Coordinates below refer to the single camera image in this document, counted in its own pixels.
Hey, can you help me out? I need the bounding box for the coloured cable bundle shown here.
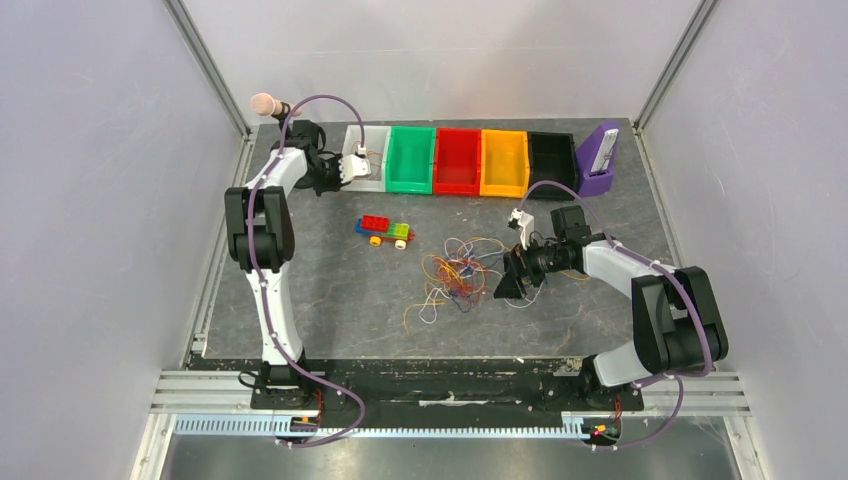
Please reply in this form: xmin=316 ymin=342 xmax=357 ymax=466
xmin=404 ymin=237 xmax=591 ymax=337

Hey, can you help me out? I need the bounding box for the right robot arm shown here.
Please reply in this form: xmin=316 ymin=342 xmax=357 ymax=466
xmin=494 ymin=205 xmax=729 ymax=408

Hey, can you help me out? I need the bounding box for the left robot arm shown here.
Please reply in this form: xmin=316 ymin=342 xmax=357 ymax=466
xmin=224 ymin=120 xmax=343 ymax=410

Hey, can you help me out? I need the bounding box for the white bin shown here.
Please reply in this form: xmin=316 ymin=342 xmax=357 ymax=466
xmin=341 ymin=124 xmax=391 ymax=193

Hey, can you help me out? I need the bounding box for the toy brick car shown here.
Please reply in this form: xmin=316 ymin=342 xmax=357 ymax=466
xmin=355 ymin=215 xmax=416 ymax=250

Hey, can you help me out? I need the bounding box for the green bin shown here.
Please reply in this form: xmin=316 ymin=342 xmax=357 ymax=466
xmin=385 ymin=126 xmax=436 ymax=195

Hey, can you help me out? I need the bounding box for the purple metronome holder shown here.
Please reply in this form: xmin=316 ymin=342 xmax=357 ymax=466
xmin=576 ymin=120 xmax=620 ymax=197

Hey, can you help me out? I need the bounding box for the yellow bin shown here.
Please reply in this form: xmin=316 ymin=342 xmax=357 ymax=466
xmin=480 ymin=129 xmax=530 ymax=198

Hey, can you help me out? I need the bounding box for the pink microphone on stand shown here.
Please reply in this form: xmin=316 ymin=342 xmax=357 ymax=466
xmin=250 ymin=93 xmax=301 ymax=121

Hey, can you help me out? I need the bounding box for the black bin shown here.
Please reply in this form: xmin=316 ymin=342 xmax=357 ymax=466
xmin=527 ymin=131 xmax=578 ymax=191

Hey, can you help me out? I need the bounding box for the red bin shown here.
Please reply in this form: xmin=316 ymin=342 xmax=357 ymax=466
xmin=433 ymin=128 xmax=482 ymax=197

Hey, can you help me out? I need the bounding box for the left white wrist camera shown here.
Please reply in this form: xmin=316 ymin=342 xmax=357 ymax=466
xmin=339 ymin=154 xmax=371 ymax=184

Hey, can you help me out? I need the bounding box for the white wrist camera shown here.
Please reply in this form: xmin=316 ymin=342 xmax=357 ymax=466
xmin=339 ymin=154 xmax=371 ymax=184
xmin=507 ymin=208 xmax=535 ymax=250

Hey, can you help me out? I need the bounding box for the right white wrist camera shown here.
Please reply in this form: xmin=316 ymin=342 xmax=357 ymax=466
xmin=507 ymin=208 xmax=535 ymax=250

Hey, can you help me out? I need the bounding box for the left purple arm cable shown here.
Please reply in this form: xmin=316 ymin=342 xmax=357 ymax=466
xmin=245 ymin=93 xmax=368 ymax=450

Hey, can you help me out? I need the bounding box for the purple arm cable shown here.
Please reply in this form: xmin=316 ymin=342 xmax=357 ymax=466
xmin=516 ymin=180 xmax=715 ymax=453
xmin=245 ymin=93 xmax=368 ymax=450

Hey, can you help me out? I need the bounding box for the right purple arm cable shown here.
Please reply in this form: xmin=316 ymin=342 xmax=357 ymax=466
xmin=516 ymin=180 xmax=715 ymax=453

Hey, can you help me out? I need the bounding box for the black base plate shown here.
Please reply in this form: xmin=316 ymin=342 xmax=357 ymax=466
xmin=237 ymin=357 xmax=644 ymax=429

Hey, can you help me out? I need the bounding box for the white slotted cable duct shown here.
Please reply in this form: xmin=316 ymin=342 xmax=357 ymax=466
xmin=173 ymin=414 xmax=597 ymax=441

